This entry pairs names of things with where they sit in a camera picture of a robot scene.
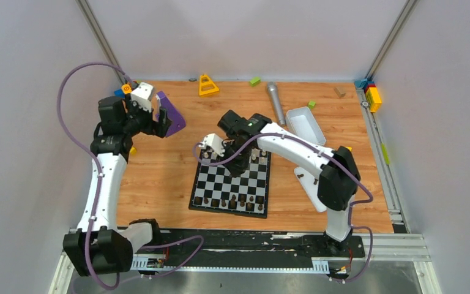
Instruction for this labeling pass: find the white box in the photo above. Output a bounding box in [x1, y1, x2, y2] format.
[286, 107, 326, 146]

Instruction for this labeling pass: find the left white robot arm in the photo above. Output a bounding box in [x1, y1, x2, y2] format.
[62, 96, 172, 276]

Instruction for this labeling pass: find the yellow brick stack right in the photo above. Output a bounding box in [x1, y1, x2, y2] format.
[365, 86, 382, 113]

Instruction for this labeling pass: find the black white chessboard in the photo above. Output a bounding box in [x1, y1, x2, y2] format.
[188, 149, 272, 219]

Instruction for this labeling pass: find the brown wooden block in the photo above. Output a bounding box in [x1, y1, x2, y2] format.
[334, 86, 346, 98]

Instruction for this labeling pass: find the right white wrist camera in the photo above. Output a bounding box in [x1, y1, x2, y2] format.
[199, 133, 225, 157]

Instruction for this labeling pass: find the white box lid tray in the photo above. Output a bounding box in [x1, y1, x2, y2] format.
[294, 167, 327, 213]

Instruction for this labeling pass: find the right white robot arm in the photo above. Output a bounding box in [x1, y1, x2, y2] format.
[217, 110, 360, 256]

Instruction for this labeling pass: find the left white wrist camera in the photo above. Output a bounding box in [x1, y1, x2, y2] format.
[130, 82, 155, 113]

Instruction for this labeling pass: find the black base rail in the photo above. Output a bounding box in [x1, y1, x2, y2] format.
[138, 228, 366, 270]

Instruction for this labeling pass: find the green block top centre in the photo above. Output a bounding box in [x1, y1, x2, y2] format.
[248, 77, 261, 87]

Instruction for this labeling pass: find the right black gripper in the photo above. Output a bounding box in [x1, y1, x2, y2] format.
[216, 141, 252, 178]

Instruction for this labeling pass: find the dark chess pieces pile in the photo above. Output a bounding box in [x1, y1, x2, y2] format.
[297, 173, 318, 185]

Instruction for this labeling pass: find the purple cable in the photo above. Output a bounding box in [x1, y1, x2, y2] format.
[192, 133, 375, 284]
[57, 61, 204, 292]

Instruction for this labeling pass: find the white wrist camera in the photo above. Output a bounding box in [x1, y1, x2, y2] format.
[199, 133, 225, 157]
[130, 82, 155, 113]

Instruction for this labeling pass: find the purple metronome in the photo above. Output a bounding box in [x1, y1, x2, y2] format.
[156, 91, 187, 137]

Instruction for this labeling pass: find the blue block left corner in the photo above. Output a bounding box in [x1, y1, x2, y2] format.
[113, 89, 125, 97]

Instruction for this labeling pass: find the yellow cylinder block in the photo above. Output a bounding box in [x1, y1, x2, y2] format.
[121, 83, 133, 95]

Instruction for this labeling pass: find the silver microphone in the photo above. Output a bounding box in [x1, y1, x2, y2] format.
[266, 81, 286, 126]

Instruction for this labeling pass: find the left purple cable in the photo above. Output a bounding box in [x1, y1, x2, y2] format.
[57, 61, 204, 292]

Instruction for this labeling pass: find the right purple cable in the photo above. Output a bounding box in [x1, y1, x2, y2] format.
[192, 133, 375, 284]

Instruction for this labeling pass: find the yellow triangle toy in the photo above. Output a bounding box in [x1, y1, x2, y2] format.
[198, 74, 220, 97]

